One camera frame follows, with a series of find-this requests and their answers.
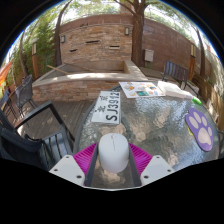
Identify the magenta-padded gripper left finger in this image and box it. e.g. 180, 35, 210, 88
49, 143, 100, 188

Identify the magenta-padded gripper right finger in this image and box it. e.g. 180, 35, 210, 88
128, 143, 176, 188

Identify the white computer mouse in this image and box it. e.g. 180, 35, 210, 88
97, 132, 130, 174

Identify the purple paw-shaped mouse pad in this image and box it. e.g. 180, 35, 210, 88
185, 107, 215, 153

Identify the black slatted garden chair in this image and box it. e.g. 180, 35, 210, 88
0, 99, 76, 171

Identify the white licence plate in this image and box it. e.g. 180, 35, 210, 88
90, 90, 121, 126

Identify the white wrapped packet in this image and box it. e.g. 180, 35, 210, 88
178, 90, 195, 100

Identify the colourful printed sheet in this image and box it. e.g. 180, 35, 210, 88
118, 81, 166, 99

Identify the white flat box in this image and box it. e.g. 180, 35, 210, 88
166, 82, 186, 98
157, 80, 176, 96

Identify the dark slat-backed armchair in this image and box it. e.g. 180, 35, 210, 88
162, 60, 199, 98

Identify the wooden stick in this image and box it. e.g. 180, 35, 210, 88
46, 64, 73, 75

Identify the tree trunk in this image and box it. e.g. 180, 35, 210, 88
113, 0, 148, 68

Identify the wooden lamp post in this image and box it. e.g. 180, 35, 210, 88
188, 43, 198, 81
31, 38, 41, 79

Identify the grey wall utility box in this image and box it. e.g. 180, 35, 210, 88
144, 49, 155, 63

